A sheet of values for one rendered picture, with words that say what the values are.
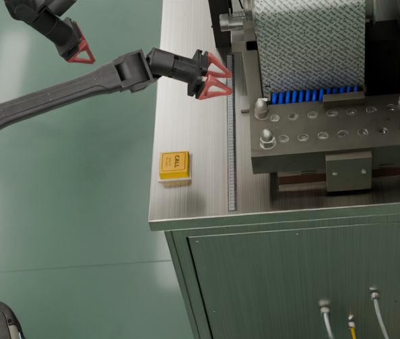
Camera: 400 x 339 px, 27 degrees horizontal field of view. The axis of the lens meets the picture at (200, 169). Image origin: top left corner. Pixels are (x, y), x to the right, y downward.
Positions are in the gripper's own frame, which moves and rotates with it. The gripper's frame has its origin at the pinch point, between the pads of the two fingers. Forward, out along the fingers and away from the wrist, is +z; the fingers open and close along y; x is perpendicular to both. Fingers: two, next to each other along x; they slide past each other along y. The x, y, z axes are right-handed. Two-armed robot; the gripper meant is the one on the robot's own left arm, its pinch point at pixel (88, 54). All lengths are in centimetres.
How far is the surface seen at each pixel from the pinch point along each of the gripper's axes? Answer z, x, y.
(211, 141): 22.9, -10.5, -30.3
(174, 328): 90, 53, -21
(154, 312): 88, 57, -12
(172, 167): 14.7, -1.0, -36.0
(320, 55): 16, -45, -39
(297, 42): 9, -43, -37
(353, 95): 25, -45, -46
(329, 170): 25, -31, -59
